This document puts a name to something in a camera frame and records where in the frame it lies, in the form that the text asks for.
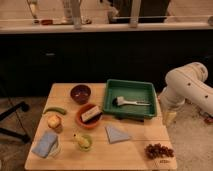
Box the blue towel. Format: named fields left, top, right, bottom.
left=105, top=125, right=131, bottom=144

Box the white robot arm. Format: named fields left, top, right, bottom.
left=159, top=62, right=213, bottom=126

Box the orange bowl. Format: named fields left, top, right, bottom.
left=75, top=103, right=102, bottom=129

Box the green small bowl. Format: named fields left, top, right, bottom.
left=76, top=135, right=92, bottom=151

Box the purple bowl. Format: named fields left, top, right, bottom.
left=70, top=84, right=91, bottom=105

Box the purple grape bunch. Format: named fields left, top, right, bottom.
left=145, top=143, right=174, bottom=159

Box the green plastic tray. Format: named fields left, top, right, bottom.
left=103, top=79, right=157, bottom=120

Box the silver metal spatula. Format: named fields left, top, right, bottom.
left=114, top=96, right=149, bottom=106

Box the wooden block eraser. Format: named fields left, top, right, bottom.
left=81, top=106, right=101, bottom=122

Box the yellow toy corn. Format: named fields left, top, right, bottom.
left=74, top=134, right=90, bottom=148

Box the blue sponge cloth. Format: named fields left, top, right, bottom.
left=32, top=131, right=58, bottom=158

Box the black chair base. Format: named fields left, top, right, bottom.
left=0, top=101, right=31, bottom=143

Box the red small dish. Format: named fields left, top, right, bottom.
left=41, top=19, right=53, bottom=25

